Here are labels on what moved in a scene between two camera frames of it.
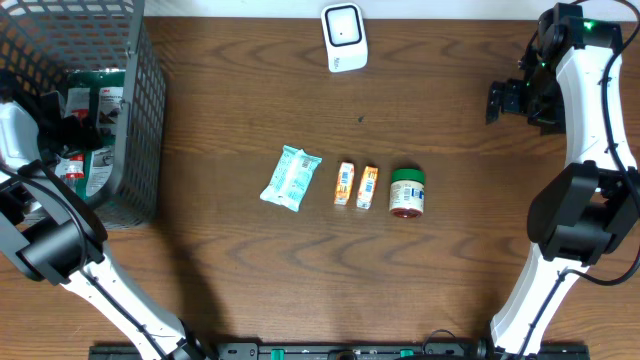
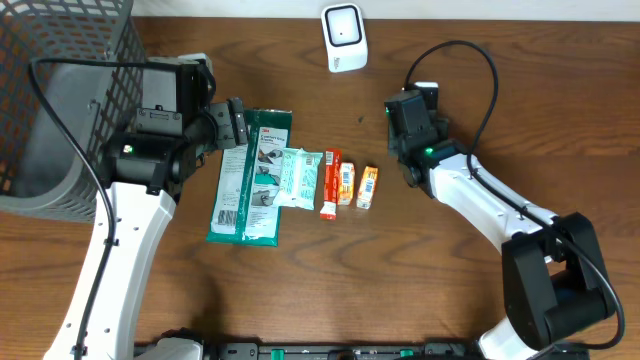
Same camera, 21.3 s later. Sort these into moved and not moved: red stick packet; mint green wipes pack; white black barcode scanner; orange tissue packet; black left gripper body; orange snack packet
Moved: mint green wipes pack; black left gripper body; red stick packet
Not moved: orange snack packet; orange tissue packet; white black barcode scanner
